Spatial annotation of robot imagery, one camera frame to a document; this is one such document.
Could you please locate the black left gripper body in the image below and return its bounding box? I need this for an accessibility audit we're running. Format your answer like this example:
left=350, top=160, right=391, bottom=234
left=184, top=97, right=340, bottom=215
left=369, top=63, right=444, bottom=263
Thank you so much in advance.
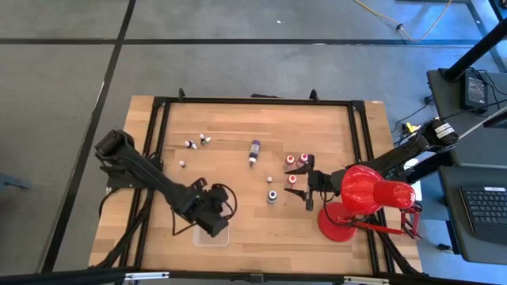
left=193, top=184, right=230, bottom=217

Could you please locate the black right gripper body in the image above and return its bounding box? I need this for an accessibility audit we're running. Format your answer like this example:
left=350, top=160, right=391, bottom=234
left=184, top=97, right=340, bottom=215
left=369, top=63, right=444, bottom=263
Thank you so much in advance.
left=309, top=170, right=344, bottom=197

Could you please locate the clear plastic container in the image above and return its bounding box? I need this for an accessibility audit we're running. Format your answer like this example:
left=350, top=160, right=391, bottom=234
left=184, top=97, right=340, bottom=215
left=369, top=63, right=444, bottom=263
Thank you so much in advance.
left=192, top=221, right=231, bottom=249

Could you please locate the violet food coloring bottle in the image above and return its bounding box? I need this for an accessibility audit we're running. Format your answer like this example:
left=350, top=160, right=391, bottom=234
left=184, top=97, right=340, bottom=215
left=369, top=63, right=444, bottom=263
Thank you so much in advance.
left=248, top=139, right=261, bottom=168

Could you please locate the red desk lamp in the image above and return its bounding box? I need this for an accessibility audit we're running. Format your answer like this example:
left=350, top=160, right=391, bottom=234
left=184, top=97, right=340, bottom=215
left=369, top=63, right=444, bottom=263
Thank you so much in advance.
left=317, top=164, right=421, bottom=243

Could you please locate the dark grey side desk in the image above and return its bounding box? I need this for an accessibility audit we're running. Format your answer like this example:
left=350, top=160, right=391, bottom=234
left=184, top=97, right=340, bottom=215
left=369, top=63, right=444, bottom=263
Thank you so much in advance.
left=437, top=165, right=507, bottom=265
left=426, top=69, right=507, bottom=167

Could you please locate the black laptop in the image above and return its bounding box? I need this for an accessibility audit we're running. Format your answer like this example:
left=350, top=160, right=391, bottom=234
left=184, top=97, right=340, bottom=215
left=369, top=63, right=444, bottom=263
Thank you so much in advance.
left=459, top=185, right=507, bottom=245

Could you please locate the black power adapter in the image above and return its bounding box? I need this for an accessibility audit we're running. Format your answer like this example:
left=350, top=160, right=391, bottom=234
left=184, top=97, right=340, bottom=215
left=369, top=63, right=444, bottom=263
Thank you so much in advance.
left=459, top=70, right=490, bottom=116

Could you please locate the black flat device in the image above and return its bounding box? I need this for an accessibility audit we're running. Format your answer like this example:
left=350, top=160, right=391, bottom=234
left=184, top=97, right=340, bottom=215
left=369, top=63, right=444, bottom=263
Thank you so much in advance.
left=482, top=110, right=507, bottom=129

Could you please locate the black pole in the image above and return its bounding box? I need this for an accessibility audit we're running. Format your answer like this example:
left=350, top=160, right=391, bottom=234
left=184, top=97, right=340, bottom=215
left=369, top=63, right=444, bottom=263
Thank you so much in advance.
left=440, top=17, right=507, bottom=83

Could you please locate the black aluminium table frame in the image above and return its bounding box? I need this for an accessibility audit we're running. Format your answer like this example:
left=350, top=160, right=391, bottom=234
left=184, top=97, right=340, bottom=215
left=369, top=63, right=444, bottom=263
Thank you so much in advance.
left=0, top=87, right=507, bottom=285

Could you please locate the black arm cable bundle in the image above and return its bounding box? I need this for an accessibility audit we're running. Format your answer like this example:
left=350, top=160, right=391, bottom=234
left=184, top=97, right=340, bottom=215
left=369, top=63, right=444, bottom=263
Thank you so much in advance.
left=94, top=188, right=156, bottom=270

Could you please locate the silver frame bracket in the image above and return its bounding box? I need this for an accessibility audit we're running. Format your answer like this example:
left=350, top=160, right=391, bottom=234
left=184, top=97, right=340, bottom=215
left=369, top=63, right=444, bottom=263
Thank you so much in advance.
left=342, top=275, right=391, bottom=285
left=124, top=271, right=170, bottom=283

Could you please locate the white cable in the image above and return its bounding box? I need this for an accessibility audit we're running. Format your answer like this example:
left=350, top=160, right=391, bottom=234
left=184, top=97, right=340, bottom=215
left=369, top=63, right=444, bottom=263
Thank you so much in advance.
left=459, top=105, right=507, bottom=139

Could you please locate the yellow floor cable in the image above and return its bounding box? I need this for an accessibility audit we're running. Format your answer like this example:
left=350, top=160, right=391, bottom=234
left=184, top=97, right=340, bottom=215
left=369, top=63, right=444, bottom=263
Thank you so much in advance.
left=353, top=0, right=455, bottom=43

